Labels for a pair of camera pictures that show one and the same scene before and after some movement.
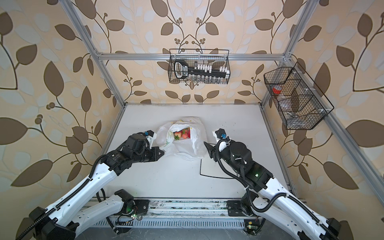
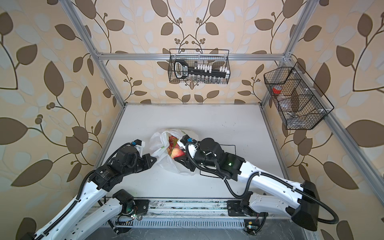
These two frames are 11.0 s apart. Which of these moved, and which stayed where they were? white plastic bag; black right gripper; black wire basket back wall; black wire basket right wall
Moved: black right gripper; white plastic bag
Stayed: black wire basket back wall; black wire basket right wall
